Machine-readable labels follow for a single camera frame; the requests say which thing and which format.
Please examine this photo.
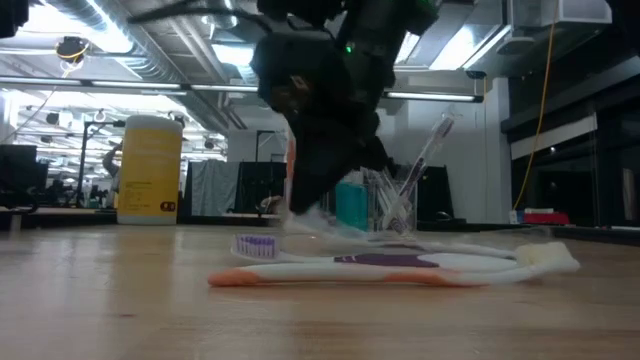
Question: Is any long LED light bar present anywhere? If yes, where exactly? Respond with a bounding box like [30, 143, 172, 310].
[0, 74, 485, 104]

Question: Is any yellow cable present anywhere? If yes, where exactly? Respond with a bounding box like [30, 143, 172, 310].
[513, 0, 560, 212]

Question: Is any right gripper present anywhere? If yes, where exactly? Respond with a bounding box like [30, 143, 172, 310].
[251, 28, 402, 216]

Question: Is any red box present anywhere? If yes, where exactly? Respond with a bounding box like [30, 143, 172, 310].
[521, 211, 571, 226]

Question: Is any black monitor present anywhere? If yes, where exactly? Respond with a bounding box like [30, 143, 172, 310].
[0, 143, 49, 207]

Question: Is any yellow wipes canister white lid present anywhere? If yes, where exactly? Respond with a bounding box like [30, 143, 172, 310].
[116, 114, 185, 226]

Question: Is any black round ceiling sensor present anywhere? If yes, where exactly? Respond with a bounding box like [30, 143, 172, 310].
[54, 34, 91, 65]

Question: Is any person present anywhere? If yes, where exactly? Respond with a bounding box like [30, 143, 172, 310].
[101, 141, 125, 209]

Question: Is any grey hanging cloth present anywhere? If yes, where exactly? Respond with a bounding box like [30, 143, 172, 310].
[183, 158, 241, 217]

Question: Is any wide silver ventilation duct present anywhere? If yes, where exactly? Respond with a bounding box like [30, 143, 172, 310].
[44, 0, 231, 84]

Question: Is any teal mouthwash bottle white cap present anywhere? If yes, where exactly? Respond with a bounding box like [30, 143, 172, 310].
[333, 172, 370, 232]

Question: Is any black equipment stand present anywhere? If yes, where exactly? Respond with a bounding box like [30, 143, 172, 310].
[74, 118, 127, 207]

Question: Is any clear acrylic organizer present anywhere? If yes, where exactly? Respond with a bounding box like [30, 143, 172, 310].
[279, 169, 419, 234]

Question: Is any angled ceiling light panel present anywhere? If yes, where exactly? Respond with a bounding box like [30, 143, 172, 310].
[428, 22, 514, 71]

